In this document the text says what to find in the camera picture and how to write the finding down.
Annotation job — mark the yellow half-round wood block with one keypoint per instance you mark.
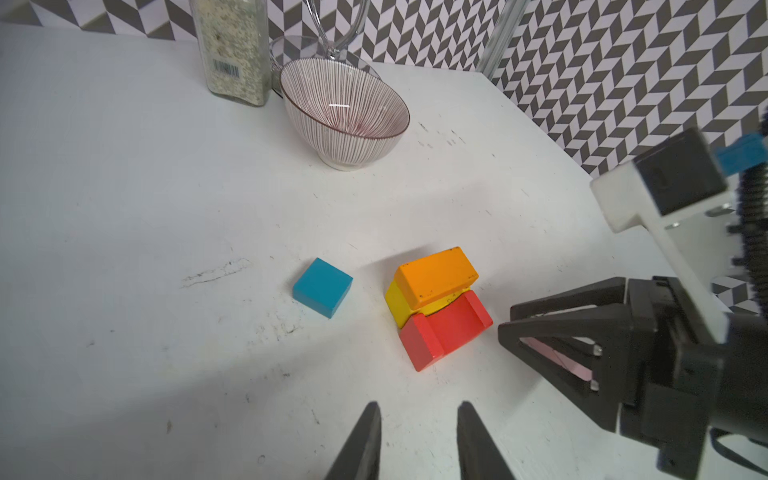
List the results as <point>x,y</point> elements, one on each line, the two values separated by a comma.
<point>402,311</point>

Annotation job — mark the glass spice jar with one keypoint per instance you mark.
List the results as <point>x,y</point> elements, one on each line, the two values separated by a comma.
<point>233,39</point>

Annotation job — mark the striped ceramic bowl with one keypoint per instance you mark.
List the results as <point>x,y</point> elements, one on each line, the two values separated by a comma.
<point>349,117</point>

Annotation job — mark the chrome wire stand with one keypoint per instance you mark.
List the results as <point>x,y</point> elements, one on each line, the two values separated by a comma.
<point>285,49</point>

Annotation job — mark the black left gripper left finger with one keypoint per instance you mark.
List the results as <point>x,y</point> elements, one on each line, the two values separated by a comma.
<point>359,458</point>

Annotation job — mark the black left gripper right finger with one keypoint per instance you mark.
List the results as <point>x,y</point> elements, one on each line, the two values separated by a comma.
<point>479,457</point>

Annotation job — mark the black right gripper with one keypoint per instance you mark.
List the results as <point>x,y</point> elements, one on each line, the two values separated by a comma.
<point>654,360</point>

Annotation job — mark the pink wood block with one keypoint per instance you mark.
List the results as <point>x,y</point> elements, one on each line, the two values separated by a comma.
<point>564,360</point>

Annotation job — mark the teal wood cube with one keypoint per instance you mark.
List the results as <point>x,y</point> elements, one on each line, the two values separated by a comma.
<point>322,287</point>

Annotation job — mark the red arch wood block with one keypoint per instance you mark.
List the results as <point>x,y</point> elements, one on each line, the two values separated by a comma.
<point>429,338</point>

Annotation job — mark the orange wood block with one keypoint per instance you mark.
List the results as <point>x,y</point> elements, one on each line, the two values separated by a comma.
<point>431,278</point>

